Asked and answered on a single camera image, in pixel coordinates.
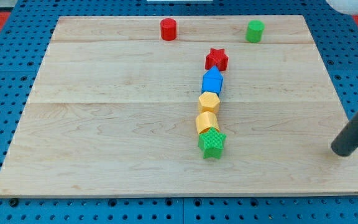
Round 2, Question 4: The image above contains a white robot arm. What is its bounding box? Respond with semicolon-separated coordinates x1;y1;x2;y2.
326;0;358;16

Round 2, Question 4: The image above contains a blue triangle house block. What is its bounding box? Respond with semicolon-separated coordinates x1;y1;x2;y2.
201;66;224;96

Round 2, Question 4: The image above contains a wooden board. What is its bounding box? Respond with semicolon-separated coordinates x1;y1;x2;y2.
0;15;358;198

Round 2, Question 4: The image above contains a yellow hexagon block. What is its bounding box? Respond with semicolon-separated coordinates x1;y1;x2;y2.
198;91;220;114

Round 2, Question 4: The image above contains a green star block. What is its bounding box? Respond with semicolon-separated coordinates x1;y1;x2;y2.
198;128;226;159

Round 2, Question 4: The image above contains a red star block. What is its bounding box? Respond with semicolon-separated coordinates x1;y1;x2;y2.
204;48;229;71

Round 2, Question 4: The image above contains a red cylinder block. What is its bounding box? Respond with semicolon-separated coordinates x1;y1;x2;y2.
160;18;177;41

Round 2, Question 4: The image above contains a green cylinder block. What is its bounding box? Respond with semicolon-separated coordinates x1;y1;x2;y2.
246;20;265;43

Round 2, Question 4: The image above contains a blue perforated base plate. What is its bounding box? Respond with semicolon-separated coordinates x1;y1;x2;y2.
0;0;358;223

